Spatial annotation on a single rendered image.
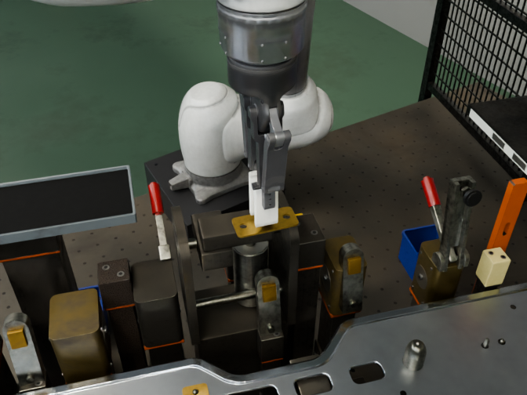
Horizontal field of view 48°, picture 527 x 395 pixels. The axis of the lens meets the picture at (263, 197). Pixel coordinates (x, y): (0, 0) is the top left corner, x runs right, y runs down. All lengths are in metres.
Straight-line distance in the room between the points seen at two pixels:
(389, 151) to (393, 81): 1.93
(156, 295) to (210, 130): 0.60
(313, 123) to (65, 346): 0.83
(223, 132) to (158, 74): 2.46
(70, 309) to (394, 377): 0.51
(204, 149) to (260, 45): 0.91
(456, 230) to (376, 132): 1.02
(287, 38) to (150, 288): 0.51
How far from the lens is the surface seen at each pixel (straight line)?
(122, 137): 3.31
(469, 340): 1.04
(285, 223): 0.78
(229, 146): 1.48
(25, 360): 0.99
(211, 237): 0.88
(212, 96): 1.45
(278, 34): 0.59
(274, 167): 0.66
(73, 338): 0.94
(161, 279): 0.98
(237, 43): 0.60
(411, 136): 2.03
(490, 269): 1.09
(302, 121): 1.47
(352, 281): 1.02
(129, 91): 3.74
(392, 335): 1.02
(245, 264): 0.98
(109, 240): 1.63
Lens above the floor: 1.79
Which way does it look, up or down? 40 degrees down
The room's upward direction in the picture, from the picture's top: straight up
